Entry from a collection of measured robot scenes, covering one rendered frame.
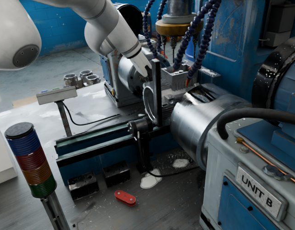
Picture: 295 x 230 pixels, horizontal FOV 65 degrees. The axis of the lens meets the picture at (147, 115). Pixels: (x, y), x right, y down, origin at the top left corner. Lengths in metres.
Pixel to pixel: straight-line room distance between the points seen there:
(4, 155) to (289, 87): 1.02
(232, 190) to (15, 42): 0.53
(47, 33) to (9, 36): 5.91
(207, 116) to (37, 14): 5.88
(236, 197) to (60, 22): 6.17
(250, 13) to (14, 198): 1.08
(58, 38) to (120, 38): 5.63
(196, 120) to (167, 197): 0.33
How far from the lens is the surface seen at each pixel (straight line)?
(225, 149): 0.54
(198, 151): 0.68
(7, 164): 1.11
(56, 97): 1.12
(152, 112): 1.05
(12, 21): 0.51
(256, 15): 0.92
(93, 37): 0.79
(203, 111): 0.68
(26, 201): 1.02
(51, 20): 6.40
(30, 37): 0.51
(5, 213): 1.02
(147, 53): 1.16
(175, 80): 0.93
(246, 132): 0.55
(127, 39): 0.88
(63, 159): 0.92
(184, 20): 0.88
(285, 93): 0.47
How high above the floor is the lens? 1.48
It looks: 31 degrees down
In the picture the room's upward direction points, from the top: 5 degrees counter-clockwise
